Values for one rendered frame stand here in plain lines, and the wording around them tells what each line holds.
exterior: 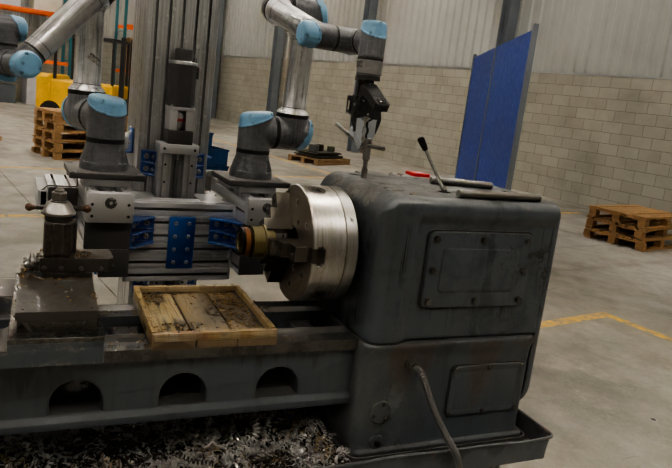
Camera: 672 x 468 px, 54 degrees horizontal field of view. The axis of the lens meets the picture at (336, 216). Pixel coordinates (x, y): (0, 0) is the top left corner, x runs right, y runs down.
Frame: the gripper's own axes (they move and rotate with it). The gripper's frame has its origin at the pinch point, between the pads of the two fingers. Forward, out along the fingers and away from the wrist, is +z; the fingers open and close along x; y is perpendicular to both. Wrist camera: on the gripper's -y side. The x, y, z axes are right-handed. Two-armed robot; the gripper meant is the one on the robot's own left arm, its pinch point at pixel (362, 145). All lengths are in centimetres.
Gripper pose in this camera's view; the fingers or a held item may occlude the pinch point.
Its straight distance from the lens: 192.6
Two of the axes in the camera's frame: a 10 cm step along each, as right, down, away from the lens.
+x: -9.1, -0.3, -4.2
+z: -1.2, 9.8, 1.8
